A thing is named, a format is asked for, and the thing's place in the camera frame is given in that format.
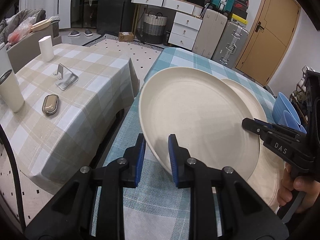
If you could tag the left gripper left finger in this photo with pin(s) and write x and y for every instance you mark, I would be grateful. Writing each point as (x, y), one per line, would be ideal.
(134, 158)

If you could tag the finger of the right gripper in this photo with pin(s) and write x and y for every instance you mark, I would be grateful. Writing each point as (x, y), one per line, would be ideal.
(258, 127)

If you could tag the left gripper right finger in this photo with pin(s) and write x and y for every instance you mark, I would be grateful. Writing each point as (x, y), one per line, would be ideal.
(178, 157)

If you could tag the blue bowl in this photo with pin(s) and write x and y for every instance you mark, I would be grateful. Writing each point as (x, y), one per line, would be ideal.
(289, 121)
(282, 103)

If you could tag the large cream plate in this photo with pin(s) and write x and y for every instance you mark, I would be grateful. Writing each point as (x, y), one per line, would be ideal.
(204, 113)

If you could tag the person's right hand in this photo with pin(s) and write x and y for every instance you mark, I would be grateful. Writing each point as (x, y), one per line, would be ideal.
(301, 184)

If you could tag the teal checkered tablecloth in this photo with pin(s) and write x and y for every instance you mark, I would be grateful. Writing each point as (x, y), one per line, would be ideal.
(157, 209)

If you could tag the beige checkered tablecloth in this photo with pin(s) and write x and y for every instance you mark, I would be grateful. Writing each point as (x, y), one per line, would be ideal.
(67, 104)

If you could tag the grey aluminium suitcase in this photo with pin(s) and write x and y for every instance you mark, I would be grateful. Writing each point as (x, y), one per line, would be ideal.
(231, 43)

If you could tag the wooden door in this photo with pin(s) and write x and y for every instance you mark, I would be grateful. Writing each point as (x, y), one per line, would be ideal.
(269, 39)

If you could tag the metal phone stand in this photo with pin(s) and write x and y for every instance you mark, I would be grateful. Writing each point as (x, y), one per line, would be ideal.
(65, 77)

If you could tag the beige suitcase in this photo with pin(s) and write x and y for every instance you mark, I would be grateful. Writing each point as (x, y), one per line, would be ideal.
(213, 24)

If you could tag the stacked shoe boxes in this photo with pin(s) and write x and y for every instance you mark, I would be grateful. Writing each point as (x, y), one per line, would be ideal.
(238, 13)

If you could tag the woven laundry basket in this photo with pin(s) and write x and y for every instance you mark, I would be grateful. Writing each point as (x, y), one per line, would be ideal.
(154, 27)

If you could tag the white drawer desk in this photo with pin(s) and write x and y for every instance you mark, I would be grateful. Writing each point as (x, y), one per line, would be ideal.
(183, 22)

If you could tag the white tumbler with lid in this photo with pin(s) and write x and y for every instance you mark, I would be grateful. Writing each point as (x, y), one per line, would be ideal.
(10, 91)

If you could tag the white cylinder cup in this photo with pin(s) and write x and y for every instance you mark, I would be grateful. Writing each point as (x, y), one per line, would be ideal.
(46, 48)

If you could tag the black refrigerator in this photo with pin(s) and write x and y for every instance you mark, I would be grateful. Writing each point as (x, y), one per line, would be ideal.
(114, 16)

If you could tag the grey sofa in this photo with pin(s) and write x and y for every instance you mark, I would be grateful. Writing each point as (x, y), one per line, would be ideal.
(28, 48)

